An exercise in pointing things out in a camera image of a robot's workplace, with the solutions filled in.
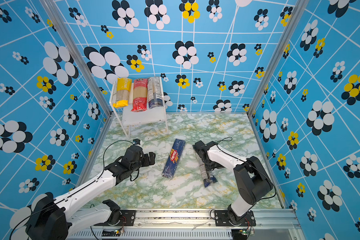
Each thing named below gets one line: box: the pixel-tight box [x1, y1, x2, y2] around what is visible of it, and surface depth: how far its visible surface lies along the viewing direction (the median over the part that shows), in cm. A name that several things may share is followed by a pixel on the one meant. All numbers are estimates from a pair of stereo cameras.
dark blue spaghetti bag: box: [161, 138, 186, 180], surface depth 93 cm
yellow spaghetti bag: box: [112, 77, 132, 109], surface depth 84 cm
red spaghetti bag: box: [131, 78, 148, 112], surface depth 82 cm
